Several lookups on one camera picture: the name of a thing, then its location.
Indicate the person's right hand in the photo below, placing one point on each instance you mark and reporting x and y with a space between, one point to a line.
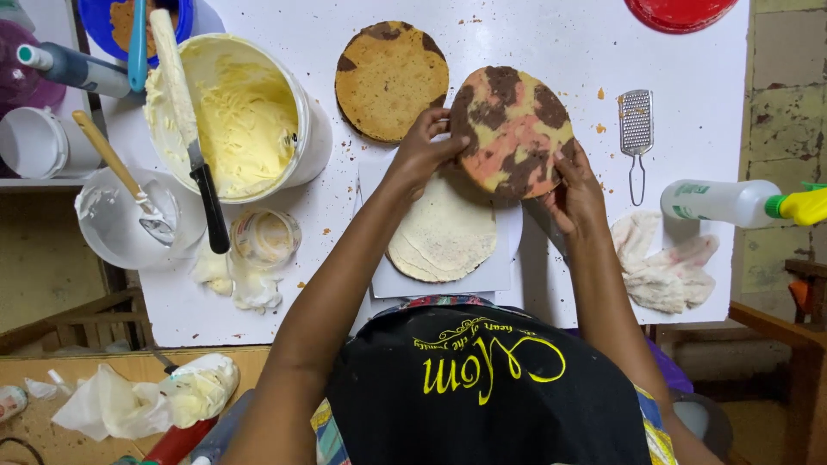
578 197

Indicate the person's left hand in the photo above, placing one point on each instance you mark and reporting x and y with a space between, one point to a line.
413 161

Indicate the marbled pink brown cake layer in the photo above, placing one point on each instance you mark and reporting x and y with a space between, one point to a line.
513 126

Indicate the cream-covered cake layer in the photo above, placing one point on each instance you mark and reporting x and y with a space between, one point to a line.
442 239

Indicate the golden brown cake layer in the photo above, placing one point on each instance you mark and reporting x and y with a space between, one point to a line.
391 81

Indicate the small metal grater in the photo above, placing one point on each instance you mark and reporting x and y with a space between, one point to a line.
636 123

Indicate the white cake board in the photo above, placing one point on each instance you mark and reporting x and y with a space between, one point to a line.
504 271

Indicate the white crumpled cloth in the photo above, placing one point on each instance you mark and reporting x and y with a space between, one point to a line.
665 278

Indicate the white spray bottle yellow nozzle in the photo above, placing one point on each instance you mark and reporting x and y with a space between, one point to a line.
717 203

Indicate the small clear plastic container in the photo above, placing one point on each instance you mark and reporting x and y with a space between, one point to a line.
265 237

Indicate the white bucket of buttercream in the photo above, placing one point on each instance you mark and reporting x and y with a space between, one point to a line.
249 116

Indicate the purple plastic bag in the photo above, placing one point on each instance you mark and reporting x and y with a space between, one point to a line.
672 371

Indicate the crumpled buttercream-smeared plastic wrap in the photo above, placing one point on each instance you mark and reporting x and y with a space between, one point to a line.
252 290

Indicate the red plastic bowl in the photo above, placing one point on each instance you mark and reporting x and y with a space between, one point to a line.
678 14

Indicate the black apron with yellow print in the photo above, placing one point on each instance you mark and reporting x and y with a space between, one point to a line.
484 387

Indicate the grey bucket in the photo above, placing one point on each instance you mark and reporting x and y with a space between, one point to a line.
704 420

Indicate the wooden chair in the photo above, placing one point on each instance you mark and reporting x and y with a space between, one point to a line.
801 361

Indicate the blue plastic spatula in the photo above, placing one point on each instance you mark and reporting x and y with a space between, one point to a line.
137 45

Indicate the white bowl with icing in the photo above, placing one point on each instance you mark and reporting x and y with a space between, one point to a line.
113 226

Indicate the blue plastic bowl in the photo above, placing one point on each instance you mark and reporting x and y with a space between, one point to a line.
97 26

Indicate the plastic piping bag with buttercream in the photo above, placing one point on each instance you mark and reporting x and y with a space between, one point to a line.
148 400

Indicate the wooden stool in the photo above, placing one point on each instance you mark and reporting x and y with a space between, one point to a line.
84 323

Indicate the white plastic cup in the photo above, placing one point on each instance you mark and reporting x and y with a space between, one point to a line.
32 142

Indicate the purple plastic bowl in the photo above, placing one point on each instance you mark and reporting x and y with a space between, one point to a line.
22 87

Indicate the wooden bench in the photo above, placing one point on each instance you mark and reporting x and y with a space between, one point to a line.
39 445

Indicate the small white bottle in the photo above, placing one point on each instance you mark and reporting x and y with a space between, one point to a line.
10 403

